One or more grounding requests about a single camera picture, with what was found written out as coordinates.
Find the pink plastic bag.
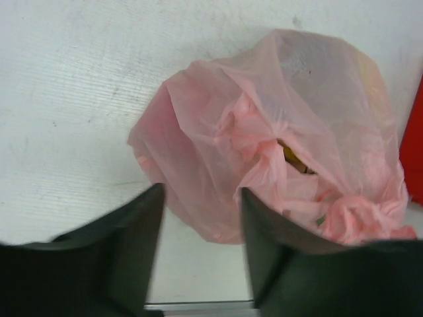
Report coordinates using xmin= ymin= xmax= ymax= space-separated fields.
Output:
xmin=128 ymin=30 xmax=417 ymax=244

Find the aluminium front rail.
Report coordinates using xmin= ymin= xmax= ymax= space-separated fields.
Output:
xmin=145 ymin=300 xmax=260 ymax=317

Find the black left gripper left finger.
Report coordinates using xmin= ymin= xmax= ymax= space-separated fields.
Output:
xmin=1 ymin=184 xmax=165 ymax=316

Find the red plastic tray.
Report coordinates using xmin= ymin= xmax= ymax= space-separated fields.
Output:
xmin=400 ymin=79 xmax=422 ymax=205

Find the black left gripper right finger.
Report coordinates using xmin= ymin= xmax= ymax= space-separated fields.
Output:
xmin=241 ymin=188 xmax=422 ymax=316

